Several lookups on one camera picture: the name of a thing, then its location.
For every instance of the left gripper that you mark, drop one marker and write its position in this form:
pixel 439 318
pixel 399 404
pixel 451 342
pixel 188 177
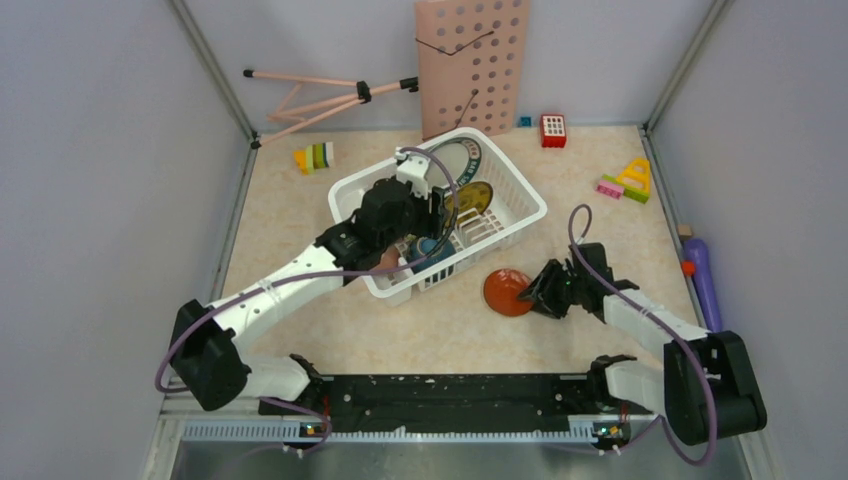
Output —
pixel 432 222

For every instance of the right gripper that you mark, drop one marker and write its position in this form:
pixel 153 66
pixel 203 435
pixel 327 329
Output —
pixel 541 291

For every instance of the pink mug white inside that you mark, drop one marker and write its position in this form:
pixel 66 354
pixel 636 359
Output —
pixel 389 259

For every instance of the dark bowl beige inside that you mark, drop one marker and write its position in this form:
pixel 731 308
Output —
pixel 427 248

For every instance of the white plastic dish rack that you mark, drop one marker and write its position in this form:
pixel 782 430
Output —
pixel 515 207

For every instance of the orange saucer plate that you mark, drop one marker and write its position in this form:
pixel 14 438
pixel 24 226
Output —
pixel 501 290

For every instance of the yellow plate dark rim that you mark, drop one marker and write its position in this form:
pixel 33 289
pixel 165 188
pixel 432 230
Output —
pixel 474 199

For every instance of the white plate green rim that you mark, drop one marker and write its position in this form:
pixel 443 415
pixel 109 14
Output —
pixel 462 156

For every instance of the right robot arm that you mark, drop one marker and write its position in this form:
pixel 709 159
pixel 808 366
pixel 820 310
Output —
pixel 705 386

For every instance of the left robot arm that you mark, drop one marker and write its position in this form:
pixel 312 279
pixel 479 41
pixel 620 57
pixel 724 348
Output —
pixel 207 341

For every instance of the striped toy block stack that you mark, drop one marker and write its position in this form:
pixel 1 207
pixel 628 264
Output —
pixel 315 157

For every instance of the pink toy brick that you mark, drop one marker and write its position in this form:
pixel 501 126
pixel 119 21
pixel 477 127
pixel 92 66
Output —
pixel 611 190

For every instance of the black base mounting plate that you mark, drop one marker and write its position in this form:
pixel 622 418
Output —
pixel 569 394

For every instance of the green toy brick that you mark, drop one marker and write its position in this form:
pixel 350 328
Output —
pixel 631 192

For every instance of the yellow toy triangle block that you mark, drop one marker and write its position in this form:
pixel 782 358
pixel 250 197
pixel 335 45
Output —
pixel 636 175

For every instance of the red toy block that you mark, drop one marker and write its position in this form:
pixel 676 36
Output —
pixel 553 133

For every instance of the pink pegboard panel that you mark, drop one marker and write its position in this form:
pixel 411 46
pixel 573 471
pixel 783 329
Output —
pixel 470 58

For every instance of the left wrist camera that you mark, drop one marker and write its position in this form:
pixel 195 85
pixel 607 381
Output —
pixel 412 166

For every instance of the purple toy handle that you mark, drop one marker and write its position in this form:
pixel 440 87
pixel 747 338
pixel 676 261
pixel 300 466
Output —
pixel 696 250

